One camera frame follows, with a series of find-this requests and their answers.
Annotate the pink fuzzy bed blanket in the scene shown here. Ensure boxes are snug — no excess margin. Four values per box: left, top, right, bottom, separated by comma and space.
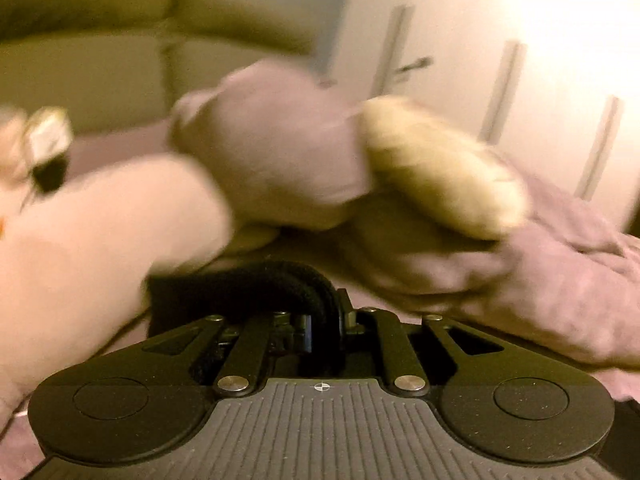
1, 154, 639, 479

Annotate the cream plush toy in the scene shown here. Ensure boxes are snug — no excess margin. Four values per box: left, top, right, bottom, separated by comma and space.
360, 96, 530, 240

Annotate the pink crumpled duvet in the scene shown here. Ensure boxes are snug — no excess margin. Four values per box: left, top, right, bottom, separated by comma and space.
170, 59, 639, 368

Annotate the white wardrobe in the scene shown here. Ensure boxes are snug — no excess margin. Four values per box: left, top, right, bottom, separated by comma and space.
330, 0, 639, 229

